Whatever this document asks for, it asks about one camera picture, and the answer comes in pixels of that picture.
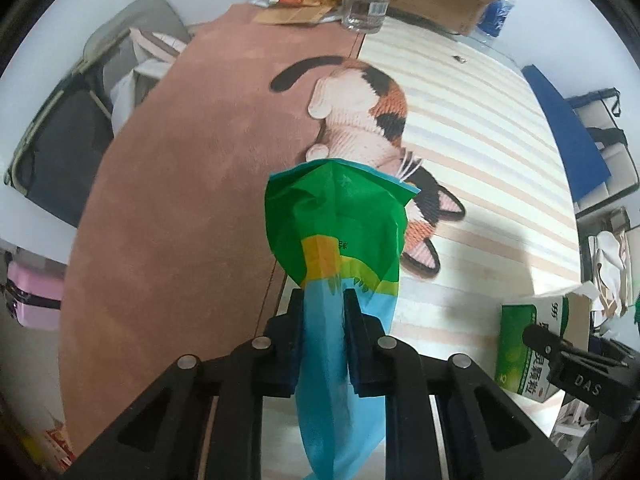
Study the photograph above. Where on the green blue plastic bag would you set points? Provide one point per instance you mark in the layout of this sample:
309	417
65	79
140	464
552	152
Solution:
334	225

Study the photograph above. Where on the pink suitcase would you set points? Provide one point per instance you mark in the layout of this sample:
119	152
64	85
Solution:
34	296

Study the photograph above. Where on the blue plastic wrap bundle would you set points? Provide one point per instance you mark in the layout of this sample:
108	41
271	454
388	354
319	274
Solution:
492	21

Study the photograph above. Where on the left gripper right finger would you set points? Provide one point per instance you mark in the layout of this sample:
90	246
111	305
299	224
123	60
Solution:
370	370

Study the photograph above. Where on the striped cat tablecloth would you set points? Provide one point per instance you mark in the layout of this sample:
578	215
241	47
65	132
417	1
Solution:
172	281

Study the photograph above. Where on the white green medicine box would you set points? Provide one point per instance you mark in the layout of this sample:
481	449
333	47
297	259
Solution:
565	313

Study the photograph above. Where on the blue cloth on chair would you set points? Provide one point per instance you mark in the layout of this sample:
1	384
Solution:
584	166

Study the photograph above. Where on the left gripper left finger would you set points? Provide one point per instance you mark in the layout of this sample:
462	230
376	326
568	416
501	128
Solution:
281	364

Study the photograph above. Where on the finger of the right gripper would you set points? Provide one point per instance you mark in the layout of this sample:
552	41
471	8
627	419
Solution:
544	342

